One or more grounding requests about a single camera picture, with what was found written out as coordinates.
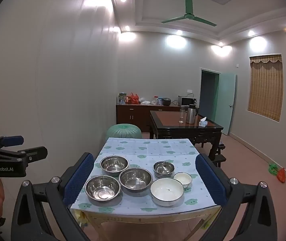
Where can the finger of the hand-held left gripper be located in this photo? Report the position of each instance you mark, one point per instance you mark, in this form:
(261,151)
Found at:
(14,140)
(36,153)

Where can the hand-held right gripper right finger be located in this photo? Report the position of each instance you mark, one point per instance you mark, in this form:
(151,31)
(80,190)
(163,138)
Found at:
(211,180)

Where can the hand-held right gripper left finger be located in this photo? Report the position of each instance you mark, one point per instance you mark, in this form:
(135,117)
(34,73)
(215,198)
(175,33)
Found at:
(79,178)

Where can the large steel bowl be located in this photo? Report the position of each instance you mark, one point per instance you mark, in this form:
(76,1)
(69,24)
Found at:
(114,164)
(135,179)
(102,188)

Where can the small white enamel bowl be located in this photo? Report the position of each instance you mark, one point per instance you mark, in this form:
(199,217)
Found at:
(183,178)

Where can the large white enamel bowl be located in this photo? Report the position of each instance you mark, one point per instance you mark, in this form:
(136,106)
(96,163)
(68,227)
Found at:
(167,189)

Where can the small steel bowl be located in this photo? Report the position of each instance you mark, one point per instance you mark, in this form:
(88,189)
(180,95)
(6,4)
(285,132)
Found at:
(163,168)

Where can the dark wooden bench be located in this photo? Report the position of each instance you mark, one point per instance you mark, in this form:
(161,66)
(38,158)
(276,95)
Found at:
(218,155)

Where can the white tissue box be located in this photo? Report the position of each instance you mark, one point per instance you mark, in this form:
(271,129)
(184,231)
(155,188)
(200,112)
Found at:
(203,123)

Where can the dark carved wooden table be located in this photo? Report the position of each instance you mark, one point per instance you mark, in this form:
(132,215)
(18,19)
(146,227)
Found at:
(183,123)

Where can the green plastic stool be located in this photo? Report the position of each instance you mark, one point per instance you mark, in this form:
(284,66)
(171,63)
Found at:
(124,130)

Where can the steel thermos jug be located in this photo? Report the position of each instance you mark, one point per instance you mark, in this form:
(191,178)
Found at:
(190,115)

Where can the orange and green floor toy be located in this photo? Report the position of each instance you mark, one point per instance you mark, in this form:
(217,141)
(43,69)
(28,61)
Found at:
(281,175)

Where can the green cloud print tablecloth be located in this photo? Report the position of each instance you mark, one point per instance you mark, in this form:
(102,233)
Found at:
(145,153)

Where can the clear glass bottle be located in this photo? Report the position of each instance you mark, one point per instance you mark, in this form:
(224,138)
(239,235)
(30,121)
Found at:
(181,115)

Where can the teal door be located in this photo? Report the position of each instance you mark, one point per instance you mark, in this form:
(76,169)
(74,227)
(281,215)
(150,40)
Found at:
(225,103)

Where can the brown wooden sideboard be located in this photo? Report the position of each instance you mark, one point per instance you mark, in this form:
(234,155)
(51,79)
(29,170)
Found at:
(132,115)

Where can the silver microwave oven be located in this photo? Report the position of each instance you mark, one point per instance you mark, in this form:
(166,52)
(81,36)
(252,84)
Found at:
(186,101)

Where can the green tin canister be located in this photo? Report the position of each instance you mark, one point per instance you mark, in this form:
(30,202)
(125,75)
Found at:
(122,98)

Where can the dark rice cooker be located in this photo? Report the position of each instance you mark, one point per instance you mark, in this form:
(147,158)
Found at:
(167,101)

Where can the red plastic bag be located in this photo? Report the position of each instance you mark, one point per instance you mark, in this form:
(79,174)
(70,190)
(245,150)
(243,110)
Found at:
(133,98)

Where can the white plastic bags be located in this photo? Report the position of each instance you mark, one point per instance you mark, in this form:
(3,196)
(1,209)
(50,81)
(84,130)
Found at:
(145,101)

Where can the bamboo window blind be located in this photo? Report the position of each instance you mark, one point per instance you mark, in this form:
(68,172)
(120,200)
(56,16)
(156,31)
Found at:
(265,87)

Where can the green ceiling fan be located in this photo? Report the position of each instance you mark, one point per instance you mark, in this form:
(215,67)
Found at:
(189,16)

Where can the green door frame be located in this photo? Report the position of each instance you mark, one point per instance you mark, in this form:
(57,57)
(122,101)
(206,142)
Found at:
(201,93)

